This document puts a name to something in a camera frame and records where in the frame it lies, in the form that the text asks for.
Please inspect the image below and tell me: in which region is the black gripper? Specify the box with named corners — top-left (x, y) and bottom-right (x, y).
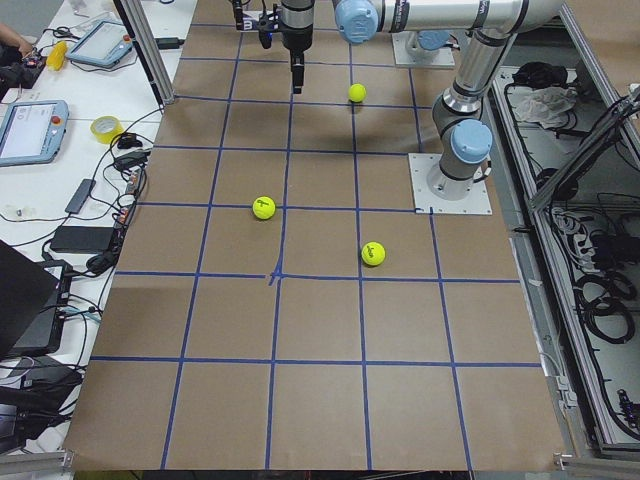
top-left (258, 0), bottom-right (315, 95)

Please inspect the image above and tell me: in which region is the yellow tennis ball near base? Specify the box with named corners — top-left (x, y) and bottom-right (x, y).
top-left (348, 83), bottom-right (367, 104)

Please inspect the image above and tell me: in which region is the yellow Head tennis ball centre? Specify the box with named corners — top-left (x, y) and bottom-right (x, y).
top-left (252, 196), bottom-right (277, 220)

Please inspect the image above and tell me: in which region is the yellow Wilson tennis ball far left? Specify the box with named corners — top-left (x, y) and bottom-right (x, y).
top-left (360, 241), bottom-right (386, 267)

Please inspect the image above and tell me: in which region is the blue teach pendant far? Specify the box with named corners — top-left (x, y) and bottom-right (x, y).
top-left (66, 20), bottom-right (133, 69)

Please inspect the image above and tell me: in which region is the blue teach pendant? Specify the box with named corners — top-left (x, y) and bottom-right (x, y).
top-left (66, 20), bottom-right (133, 69)
top-left (1, 100), bottom-right (69, 167)

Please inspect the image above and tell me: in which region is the yellow tape roll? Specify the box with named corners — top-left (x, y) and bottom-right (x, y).
top-left (90, 116), bottom-right (124, 145)

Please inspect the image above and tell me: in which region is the grey usb hub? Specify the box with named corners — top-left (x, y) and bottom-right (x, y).
top-left (65, 178), bottom-right (96, 215)

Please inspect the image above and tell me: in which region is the blue teach pendant near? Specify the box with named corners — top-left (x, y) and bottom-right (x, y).
top-left (1, 100), bottom-right (69, 167)

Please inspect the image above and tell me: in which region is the white crumpled cloth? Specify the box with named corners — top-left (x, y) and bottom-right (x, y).
top-left (514, 86), bottom-right (577, 129)

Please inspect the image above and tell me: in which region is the black power adapter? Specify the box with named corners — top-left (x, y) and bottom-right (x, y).
top-left (50, 226), bottom-right (114, 254)

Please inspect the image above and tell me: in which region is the black laptop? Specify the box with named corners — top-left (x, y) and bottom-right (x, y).
top-left (1, 243), bottom-right (71, 359)

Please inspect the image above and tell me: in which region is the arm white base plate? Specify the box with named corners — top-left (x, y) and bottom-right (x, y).
top-left (408, 153), bottom-right (492, 215)
top-left (392, 30), bottom-right (455, 69)

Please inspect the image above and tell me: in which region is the aluminium frame post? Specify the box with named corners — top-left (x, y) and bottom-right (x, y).
top-left (113, 0), bottom-right (175, 107)

